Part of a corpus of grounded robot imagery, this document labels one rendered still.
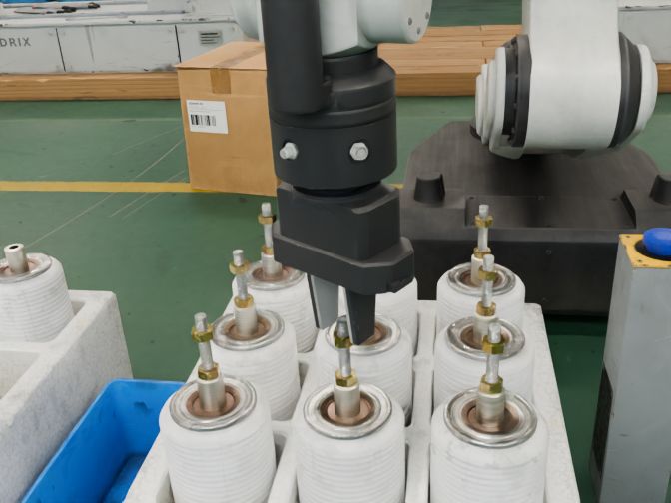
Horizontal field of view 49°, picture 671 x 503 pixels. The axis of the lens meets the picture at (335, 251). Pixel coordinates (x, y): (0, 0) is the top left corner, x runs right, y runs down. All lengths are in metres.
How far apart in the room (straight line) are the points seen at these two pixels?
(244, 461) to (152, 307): 0.73
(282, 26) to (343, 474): 0.35
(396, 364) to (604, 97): 0.42
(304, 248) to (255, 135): 1.19
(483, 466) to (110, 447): 0.51
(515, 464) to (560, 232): 0.57
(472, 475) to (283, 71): 0.34
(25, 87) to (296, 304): 2.26
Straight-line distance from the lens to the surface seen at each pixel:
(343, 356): 0.60
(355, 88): 0.47
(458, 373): 0.70
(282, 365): 0.74
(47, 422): 0.90
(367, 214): 0.50
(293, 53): 0.44
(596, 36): 0.97
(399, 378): 0.72
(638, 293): 0.77
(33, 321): 0.96
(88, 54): 2.92
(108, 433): 0.96
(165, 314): 1.31
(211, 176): 1.82
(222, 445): 0.63
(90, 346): 0.97
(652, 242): 0.77
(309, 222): 0.53
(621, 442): 0.87
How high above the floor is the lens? 0.65
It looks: 26 degrees down
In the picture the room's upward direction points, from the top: 3 degrees counter-clockwise
